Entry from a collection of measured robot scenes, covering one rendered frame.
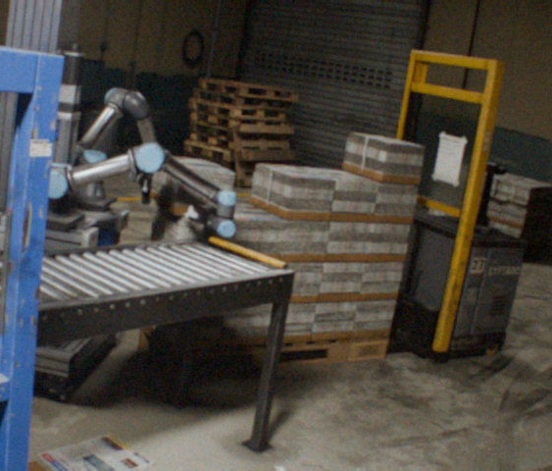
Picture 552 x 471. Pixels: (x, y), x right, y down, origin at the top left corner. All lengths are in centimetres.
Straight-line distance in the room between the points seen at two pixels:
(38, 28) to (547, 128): 772
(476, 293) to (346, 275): 94
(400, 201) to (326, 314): 76
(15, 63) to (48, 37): 174
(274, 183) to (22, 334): 232
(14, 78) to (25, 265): 47
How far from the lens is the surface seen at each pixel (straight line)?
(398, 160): 443
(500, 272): 504
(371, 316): 461
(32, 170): 199
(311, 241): 419
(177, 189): 374
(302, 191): 408
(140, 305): 262
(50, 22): 366
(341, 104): 1180
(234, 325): 410
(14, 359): 213
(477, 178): 461
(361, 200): 432
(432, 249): 503
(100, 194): 396
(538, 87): 1041
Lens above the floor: 160
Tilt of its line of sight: 12 degrees down
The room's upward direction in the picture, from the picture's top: 9 degrees clockwise
